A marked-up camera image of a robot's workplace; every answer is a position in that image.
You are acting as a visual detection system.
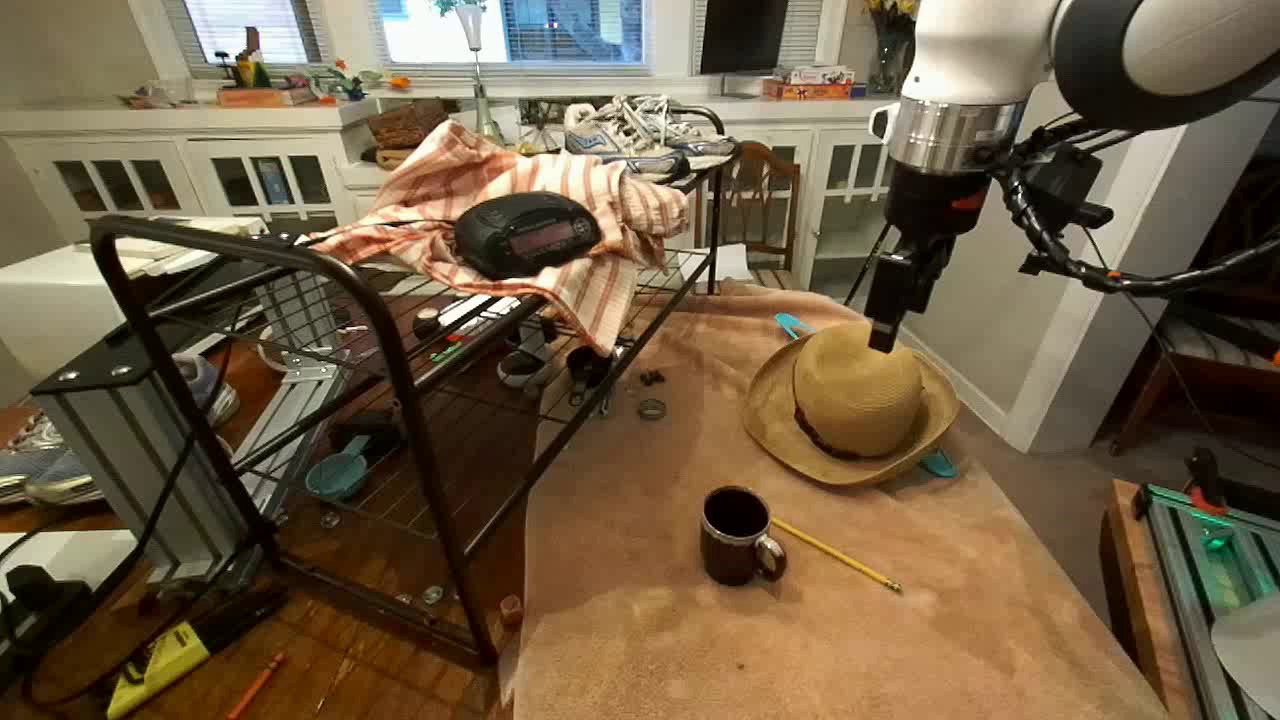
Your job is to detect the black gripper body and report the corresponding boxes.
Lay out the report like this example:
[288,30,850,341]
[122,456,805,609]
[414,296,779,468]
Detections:
[874,158,997,324]

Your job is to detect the yellow pencil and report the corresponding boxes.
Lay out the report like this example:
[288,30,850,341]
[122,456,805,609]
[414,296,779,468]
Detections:
[773,514,910,599]

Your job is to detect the tan straw hat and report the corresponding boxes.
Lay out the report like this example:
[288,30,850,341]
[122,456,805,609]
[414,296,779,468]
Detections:
[740,321,963,490]

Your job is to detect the white glass-door cabinet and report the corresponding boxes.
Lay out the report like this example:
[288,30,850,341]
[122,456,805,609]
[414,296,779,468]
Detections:
[0,98,385,263]
[703,92,913,304]

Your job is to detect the dark wooden chair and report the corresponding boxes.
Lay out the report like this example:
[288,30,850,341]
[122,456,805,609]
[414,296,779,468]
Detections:
[726,137,805,293]

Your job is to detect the vase with yellow flowers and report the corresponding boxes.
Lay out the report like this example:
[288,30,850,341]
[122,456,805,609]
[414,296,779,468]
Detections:
[865,0,924,98]

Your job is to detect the orange box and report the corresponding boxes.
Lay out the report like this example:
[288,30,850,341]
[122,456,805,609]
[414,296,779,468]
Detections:
[764,62,862,107]

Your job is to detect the grey white sneaker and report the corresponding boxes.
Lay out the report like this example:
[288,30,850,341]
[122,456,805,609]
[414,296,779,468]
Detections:
[637,92,740,172]

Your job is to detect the black round bowl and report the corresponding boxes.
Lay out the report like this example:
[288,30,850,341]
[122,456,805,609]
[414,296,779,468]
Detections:
[697,482,794,589]

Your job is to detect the black shoes on rack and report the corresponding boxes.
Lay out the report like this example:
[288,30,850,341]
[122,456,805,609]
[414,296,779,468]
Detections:
[557,98,694,183]

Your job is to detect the orange white striped cloth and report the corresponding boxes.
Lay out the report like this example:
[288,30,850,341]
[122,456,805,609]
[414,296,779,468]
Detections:
[314,117,697,359]

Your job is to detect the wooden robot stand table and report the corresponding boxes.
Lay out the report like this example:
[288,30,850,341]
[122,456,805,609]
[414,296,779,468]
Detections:
[1098,475,1202,720]

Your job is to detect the brown blanket table cover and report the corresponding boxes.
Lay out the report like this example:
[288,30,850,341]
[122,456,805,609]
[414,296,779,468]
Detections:
[511,281,1172,720]

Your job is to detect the black metal shoe rack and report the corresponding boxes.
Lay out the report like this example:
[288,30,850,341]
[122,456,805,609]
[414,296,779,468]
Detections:
[90,155,740,671]

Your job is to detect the grey tripod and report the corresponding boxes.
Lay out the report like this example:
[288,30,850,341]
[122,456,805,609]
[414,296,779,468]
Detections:
[446,0,519,148]

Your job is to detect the brown wicker basket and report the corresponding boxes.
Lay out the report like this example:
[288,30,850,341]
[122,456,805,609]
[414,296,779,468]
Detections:
[365,98,460,155]

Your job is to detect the teal plastic bowl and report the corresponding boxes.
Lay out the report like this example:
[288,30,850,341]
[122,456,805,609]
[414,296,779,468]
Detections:
[300,449,377,509]

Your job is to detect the colourful toy figurine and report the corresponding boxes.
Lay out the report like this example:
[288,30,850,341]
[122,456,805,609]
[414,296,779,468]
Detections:
[224,23,273,97]

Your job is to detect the red pen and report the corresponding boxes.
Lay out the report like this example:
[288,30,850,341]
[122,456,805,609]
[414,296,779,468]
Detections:
[220,646,292,720]

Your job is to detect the grey glass-front box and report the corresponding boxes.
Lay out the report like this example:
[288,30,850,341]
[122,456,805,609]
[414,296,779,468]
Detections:
[29,344,279,571]

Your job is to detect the yellow black hand tool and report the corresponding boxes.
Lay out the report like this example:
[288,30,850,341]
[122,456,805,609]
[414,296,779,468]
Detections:
[103,617,220,720]

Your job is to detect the blue grey sneaker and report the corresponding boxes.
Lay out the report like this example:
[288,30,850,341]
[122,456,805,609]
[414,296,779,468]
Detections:
[0,408,111,514]

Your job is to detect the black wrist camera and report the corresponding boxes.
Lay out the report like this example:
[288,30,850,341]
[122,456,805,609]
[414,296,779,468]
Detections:
[1022,141,1121,230]

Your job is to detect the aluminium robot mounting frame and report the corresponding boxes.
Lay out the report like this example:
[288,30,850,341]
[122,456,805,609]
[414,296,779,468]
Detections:
[1141,479,1280,720]

